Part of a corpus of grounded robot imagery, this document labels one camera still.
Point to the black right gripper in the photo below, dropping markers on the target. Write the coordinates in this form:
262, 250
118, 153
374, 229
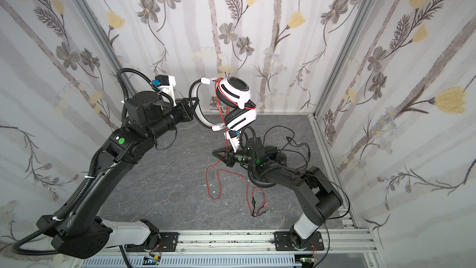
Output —
230, 157

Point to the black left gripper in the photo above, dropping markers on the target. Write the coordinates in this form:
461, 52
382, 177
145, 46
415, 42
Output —
187, 109

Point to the white black headphones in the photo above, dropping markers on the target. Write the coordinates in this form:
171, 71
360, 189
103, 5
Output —
232, 92

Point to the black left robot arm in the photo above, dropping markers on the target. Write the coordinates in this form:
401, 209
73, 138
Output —
75, 229

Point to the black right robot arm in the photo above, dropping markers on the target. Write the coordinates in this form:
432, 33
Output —
318, 197

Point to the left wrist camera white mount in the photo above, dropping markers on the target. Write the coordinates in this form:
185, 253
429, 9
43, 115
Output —
165, 83

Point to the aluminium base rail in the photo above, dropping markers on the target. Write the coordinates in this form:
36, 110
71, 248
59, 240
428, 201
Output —
336, 241

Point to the white vented cable duct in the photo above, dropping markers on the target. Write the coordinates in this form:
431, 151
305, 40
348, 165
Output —
216, 261

